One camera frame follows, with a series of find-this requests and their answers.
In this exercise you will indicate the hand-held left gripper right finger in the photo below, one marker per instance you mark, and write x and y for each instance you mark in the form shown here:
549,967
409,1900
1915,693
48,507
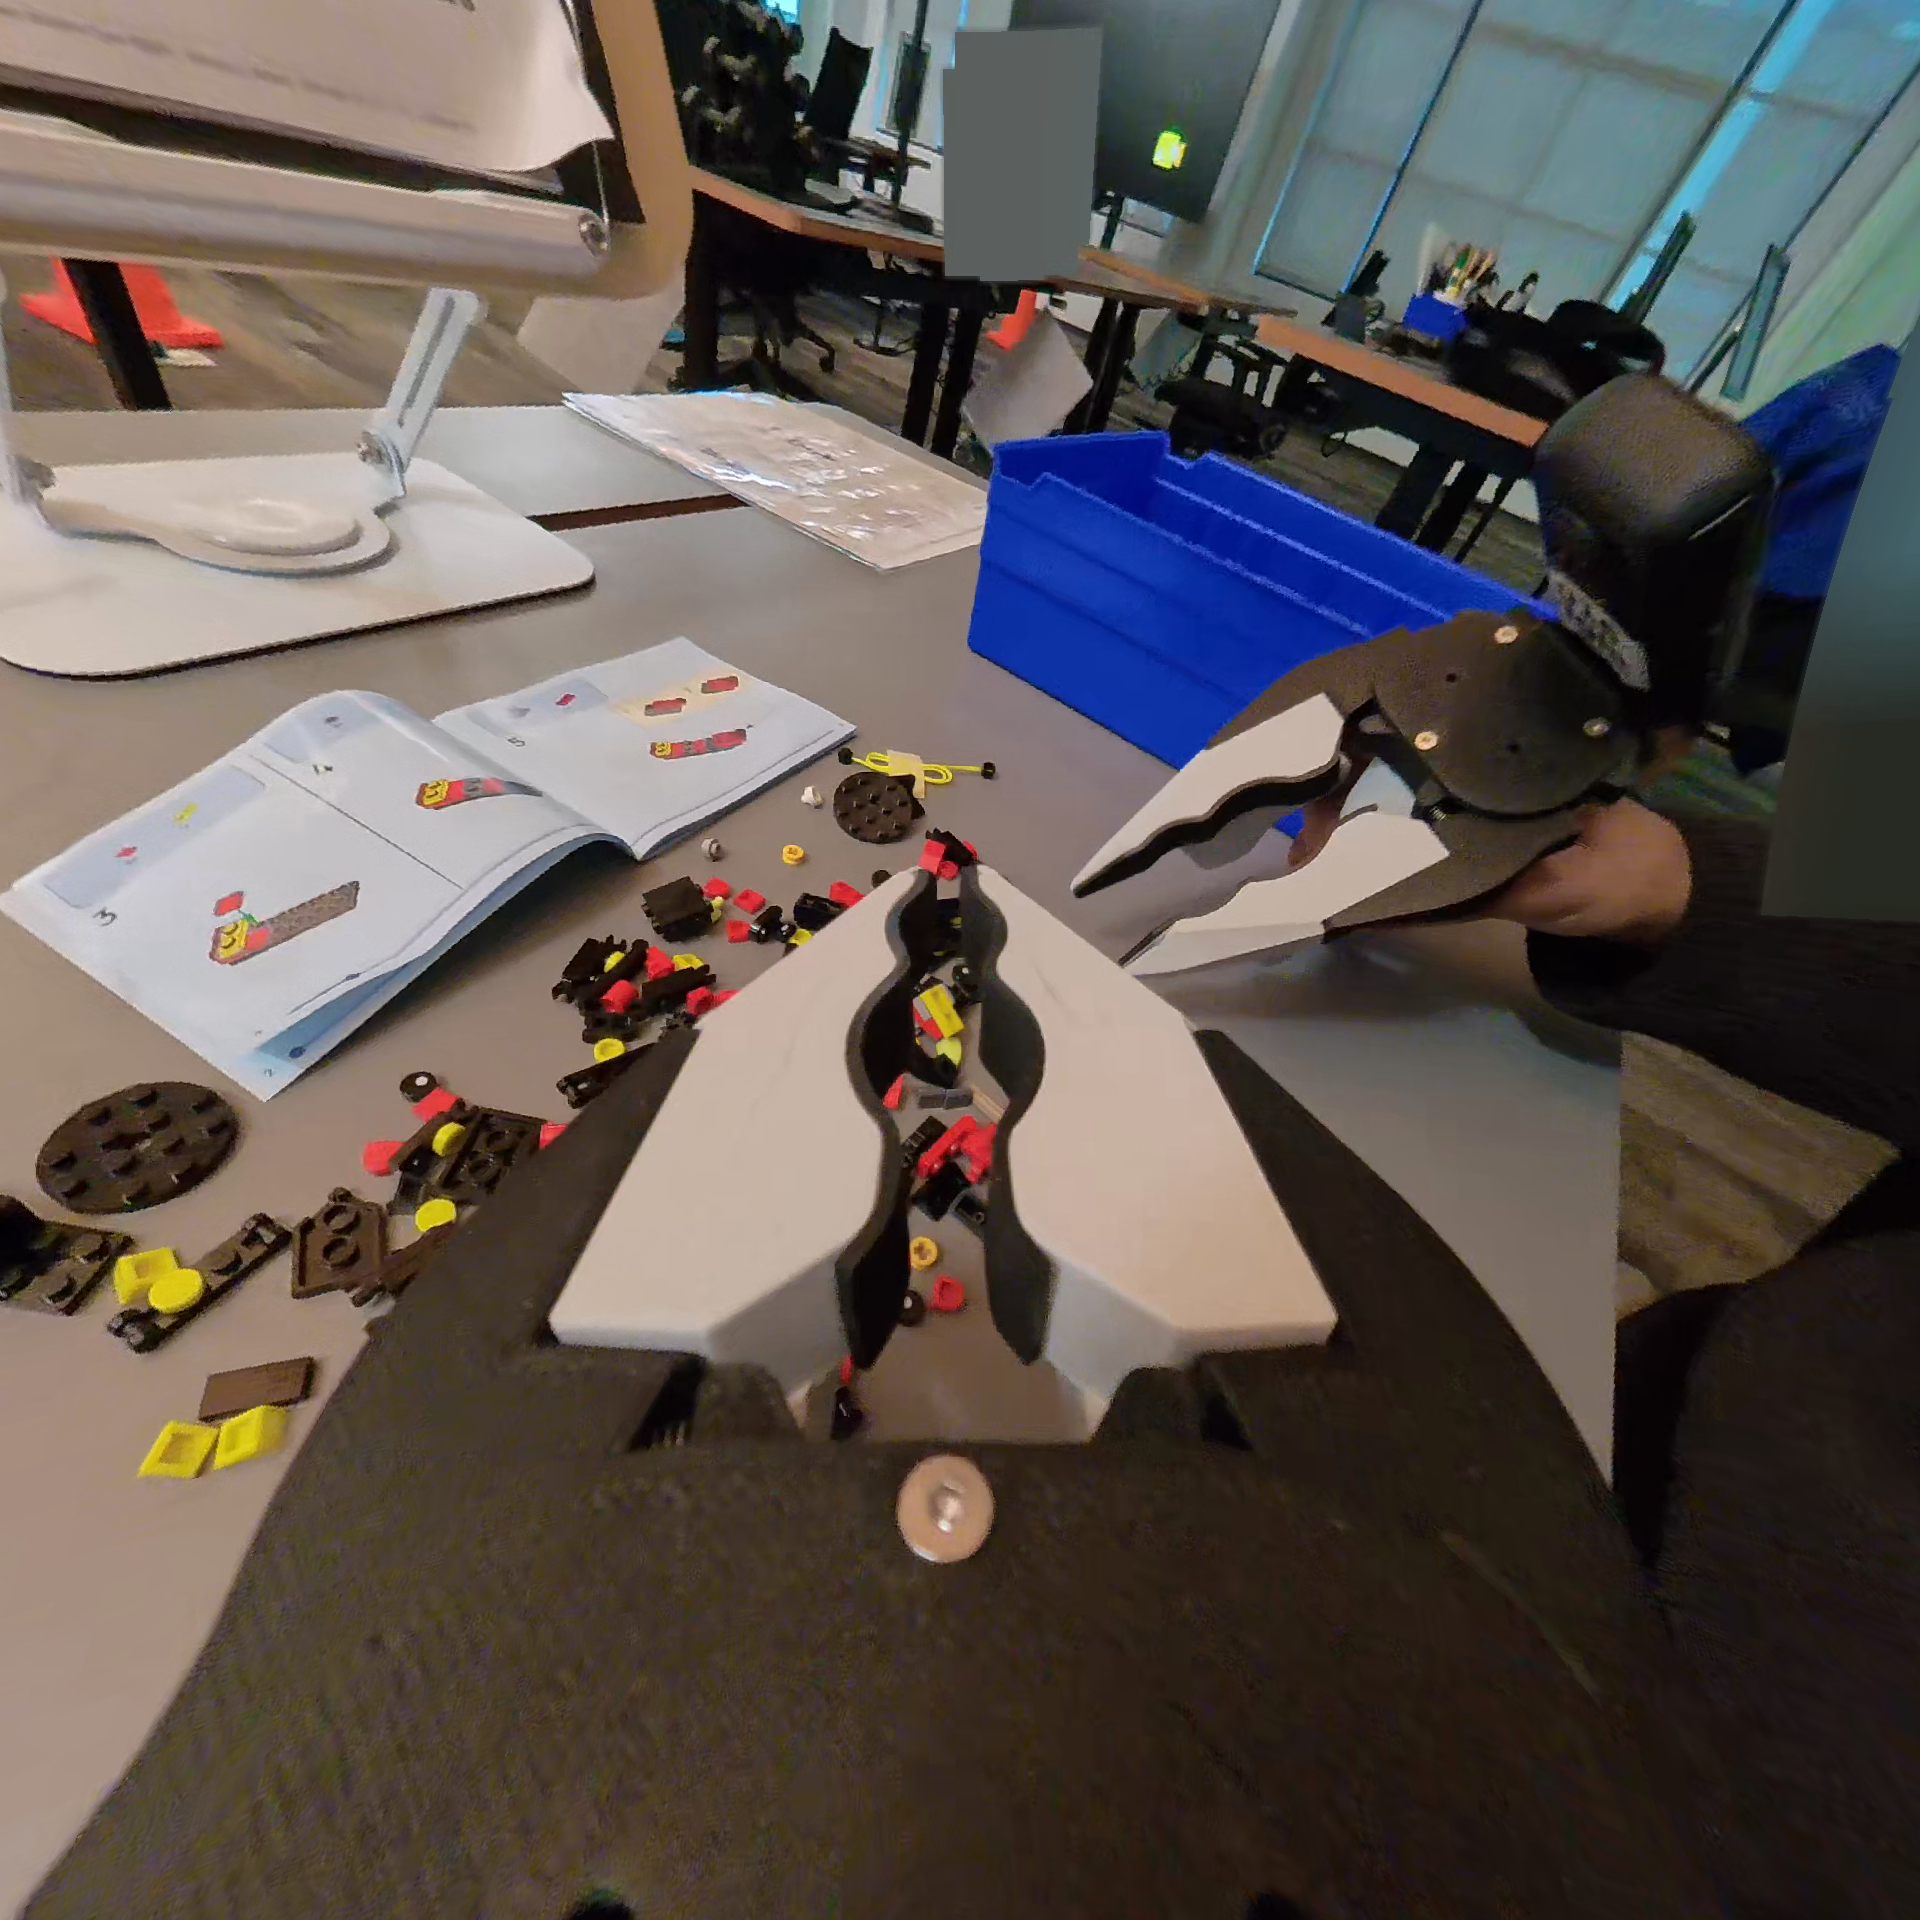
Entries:
1154,1186

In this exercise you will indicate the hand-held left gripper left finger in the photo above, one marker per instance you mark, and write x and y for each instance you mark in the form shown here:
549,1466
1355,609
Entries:
735,1172

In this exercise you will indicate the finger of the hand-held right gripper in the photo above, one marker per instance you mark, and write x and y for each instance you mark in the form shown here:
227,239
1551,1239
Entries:
1305,907
1212,797

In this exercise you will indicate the pile of lego pieces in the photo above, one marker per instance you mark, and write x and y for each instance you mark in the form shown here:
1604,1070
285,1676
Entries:
673,907

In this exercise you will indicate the person's right forearm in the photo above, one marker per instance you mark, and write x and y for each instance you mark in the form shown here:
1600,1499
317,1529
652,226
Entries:
1727,1003

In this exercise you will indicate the small black round lego plate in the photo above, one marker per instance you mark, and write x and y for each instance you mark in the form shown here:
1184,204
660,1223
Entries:
877,806

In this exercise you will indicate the lego instruction booklet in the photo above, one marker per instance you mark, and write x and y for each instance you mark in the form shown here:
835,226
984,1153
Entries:
378,857

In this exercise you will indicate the brown lego tile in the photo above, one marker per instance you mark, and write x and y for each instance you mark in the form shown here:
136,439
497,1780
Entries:
253,1387

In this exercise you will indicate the large black round lego plate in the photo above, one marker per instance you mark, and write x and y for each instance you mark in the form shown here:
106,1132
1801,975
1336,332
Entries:
136,1148

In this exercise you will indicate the person's right hand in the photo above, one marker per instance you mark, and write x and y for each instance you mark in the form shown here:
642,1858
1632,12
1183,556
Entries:
1609,881

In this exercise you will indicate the blue plastic bin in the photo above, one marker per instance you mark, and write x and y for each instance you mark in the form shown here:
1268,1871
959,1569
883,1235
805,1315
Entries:
1139,603

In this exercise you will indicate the black bag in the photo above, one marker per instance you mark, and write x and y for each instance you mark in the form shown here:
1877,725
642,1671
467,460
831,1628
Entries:
1559,353

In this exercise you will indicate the short wooden desk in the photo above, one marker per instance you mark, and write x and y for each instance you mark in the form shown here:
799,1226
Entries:
1394,370

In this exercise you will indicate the black office chair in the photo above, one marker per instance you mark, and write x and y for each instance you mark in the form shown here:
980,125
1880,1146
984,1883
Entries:
1223,406

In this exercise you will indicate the blue pen cup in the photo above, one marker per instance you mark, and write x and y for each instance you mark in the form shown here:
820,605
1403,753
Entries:
1435,313

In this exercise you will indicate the clear plastic bag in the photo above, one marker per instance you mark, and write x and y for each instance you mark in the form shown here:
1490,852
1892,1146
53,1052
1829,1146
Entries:
799,475

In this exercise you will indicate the person's dark trousers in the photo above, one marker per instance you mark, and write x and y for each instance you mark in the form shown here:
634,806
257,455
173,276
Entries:
1797,1422

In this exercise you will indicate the long wooden desk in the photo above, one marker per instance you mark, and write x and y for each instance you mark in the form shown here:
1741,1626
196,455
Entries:
810,211

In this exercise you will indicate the white book stand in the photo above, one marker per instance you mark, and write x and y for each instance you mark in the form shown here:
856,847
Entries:
227,524

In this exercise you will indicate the orange traffic cone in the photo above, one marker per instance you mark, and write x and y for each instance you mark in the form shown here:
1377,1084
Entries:
146,310

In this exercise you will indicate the dark wall screen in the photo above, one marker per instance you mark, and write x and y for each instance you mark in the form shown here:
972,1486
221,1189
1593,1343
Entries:
1200,75

